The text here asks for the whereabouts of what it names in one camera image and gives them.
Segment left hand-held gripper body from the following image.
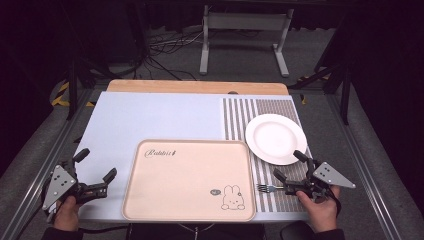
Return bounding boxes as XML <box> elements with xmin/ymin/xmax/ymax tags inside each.
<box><xmin>42</xmin><ymin>159</ymin><xmax>109</xmax><ymax>213</ymax></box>

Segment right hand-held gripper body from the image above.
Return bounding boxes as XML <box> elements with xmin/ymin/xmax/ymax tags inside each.
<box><xmin>284</xmin><ymin>159</ymin><xmax>357</xmax><ymax>204</ymax></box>

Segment silver metal fork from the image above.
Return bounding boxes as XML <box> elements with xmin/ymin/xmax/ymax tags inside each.
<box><xmin>256</xmin><ymin>183</ymin><xmax>288</xmax><ymax>194</ymax></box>

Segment person's left hand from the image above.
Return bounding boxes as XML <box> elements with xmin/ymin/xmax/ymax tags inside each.
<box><xmin>52</xmin><ymin>194</ymin><xmax>82</xmax><ymax>232</ymax></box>

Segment person's right hand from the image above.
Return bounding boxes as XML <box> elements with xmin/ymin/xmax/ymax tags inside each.
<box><xmin>295</xmin><ymin>185</ymin><xmax>341</xmax><ymax>234</ymax></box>

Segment white round plate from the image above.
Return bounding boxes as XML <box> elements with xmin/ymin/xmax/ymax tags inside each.
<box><xmin>244</xmin><ymin>113</ymin><xmax>308</xmax><ymax>166</ymax></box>

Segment yellow black hazard tape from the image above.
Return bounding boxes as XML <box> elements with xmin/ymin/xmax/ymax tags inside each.
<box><xmin>297</xmin><ymin>73</ymin><xmax>334</xmax><ymax>84</ymax></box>
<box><xmin>50</xmin><ymin>81</ymin><xmax>96</xmax><ymax>108</ymax></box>

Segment black stand leg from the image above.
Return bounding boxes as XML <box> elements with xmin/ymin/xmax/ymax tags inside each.
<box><xmin>65</xmin><ymin>58</ymin><xmax>80</xmax><ymax>121</ymax></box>

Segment light blue table mat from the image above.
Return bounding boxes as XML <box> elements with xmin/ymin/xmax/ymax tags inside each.
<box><xmin>75</xmin><ymin>91</ymin><xmax>310</xmax><ymax>223</ymax></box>

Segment black stand legs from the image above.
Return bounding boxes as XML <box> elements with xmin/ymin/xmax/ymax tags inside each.
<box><xmin>287</xmin><ymin>61</ymin><xmax>353</xmax><ymax>126</ymax></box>

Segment grey striped placemat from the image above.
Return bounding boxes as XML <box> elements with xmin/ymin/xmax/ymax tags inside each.
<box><xmin>222</xmin><ymin>97</ymin><xmax>315</xmax><ymax>215</ymax></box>

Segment pink tray with rabbit print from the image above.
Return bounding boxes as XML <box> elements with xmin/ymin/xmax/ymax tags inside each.
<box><xmin>121</xmin><ymin>139</ymin><xmax>257</xmax><ymax>223</ymax></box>

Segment grey metal stand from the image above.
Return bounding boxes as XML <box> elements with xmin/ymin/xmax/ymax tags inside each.
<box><xmin>199</xmin><ymin>4</ymin><xmax>295</xmax><ymax>78</ymax></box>

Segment aluminium frame rail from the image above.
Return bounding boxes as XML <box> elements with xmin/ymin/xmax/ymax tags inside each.
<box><xmin>0</xmin><ymin>87</ymin><xmax>98</xmax><ymax>240</ymax></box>
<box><xmin>323</xmin><ymin>94</ymin><xmax>403</xmax><ymax>240</ymax></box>

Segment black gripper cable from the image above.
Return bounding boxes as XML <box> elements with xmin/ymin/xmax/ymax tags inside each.
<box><xmin>77</xmin><ymin>225</ymin><xmax>130</xmax><ymax>234</ymax></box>

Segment bundle of black floor cables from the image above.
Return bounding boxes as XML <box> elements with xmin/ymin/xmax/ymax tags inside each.
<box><xmin>144</xmin><ymin>28</ymin><xmax>205</xmax><ymax>82</ymax></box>

